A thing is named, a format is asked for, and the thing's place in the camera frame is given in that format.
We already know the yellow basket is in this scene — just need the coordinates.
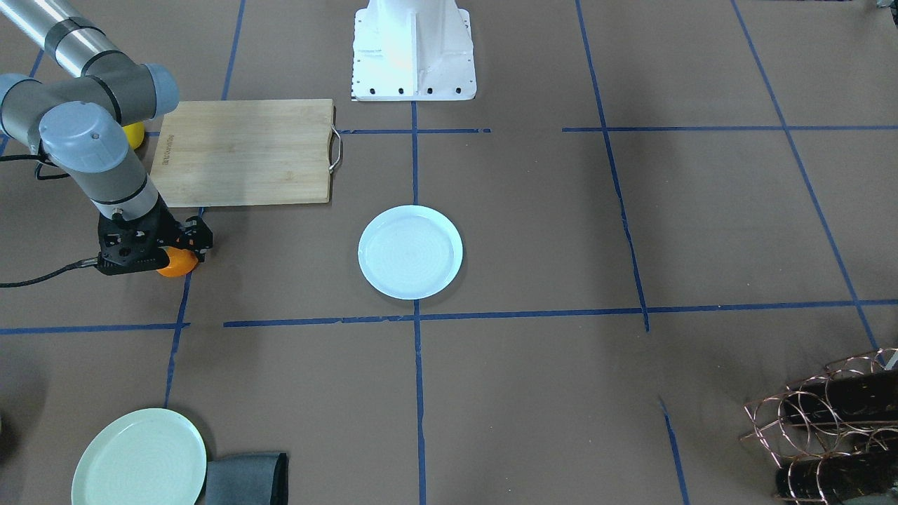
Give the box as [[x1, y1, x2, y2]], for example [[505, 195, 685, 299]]
[[122, 122, 147, 151]]

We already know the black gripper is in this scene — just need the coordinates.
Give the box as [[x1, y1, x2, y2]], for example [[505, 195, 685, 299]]
[[96, 197, 214, 276]]

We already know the copper wire bottle rack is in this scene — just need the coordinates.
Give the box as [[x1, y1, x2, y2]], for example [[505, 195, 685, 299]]
[[741, 348, 896, 504]]

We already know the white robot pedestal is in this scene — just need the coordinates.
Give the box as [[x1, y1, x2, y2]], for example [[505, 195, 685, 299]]
[[351, 1, 478, 102]]

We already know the dark grey folded cloth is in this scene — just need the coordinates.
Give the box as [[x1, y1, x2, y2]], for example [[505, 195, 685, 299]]
[[204, 452, 289, 504]]

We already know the dark glass bottle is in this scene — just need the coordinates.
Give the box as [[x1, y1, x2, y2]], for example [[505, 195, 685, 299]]
[[775, 450, 897, 504], [782, 370, 897, 426]]

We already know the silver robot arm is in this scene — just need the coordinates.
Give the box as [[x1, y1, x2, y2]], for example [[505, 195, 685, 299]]
[[1, 1, 214, 277]]

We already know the light blue plate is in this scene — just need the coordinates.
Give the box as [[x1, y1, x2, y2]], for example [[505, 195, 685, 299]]
[[357, 205, 463, 300]]

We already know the black camera cable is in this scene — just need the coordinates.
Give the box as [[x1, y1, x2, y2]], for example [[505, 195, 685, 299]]
[[0, 257, 100, 289]]

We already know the wooden cutting board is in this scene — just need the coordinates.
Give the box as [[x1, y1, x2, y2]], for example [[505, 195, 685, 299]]
[[149, 99, 341, 208]]

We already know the orange fruit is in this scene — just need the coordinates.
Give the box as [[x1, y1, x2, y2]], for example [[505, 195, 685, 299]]
[[156, 247, 200, 278]]

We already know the light green plate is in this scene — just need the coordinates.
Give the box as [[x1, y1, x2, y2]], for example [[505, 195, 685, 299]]
[[70, 408, 206, 504]]

